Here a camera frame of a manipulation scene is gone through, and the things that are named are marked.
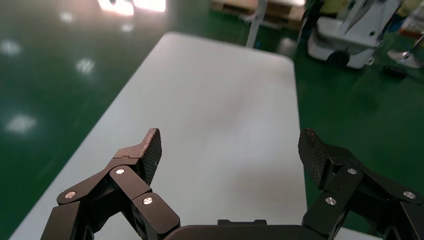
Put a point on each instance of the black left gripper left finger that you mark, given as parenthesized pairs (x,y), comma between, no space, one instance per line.
(132,185)

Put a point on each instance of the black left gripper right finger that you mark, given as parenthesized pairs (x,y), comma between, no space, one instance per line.
(344,185)

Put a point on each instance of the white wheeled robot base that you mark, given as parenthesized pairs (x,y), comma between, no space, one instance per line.
(348,43)

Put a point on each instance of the metal stool base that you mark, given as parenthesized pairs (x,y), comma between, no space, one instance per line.
(402,56)

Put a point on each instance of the white upright pole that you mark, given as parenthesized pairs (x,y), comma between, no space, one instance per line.
(256,26)

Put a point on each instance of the stacked wooden pallets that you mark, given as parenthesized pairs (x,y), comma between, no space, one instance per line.
(278,13)

